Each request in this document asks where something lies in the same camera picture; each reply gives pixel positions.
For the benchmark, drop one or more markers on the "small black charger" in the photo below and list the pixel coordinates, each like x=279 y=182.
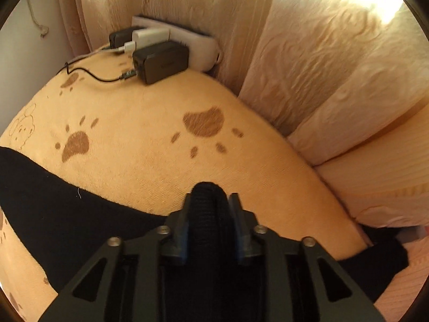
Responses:
x=120 y=38

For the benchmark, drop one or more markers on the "paw print blanket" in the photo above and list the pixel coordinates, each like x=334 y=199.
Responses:
x=134 y=157

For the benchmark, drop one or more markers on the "white charger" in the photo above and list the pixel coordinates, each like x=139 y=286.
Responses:
x=147 y=37

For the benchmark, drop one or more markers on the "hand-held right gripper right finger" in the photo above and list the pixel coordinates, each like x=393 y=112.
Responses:
x=236 y=238

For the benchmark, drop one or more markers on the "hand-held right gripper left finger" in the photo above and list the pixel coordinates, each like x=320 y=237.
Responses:
x=182 y=238

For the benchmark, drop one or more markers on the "cream embossed curtain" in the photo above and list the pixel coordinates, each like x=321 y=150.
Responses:
x=301 y=57

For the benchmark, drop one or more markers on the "large black charger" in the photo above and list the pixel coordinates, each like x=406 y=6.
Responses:
x=161 y=62

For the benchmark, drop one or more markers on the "black knit sweater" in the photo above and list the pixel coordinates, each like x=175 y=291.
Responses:
x=50 y=208

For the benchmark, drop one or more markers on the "white power strip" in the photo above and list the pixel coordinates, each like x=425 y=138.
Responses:
x=201 y=50

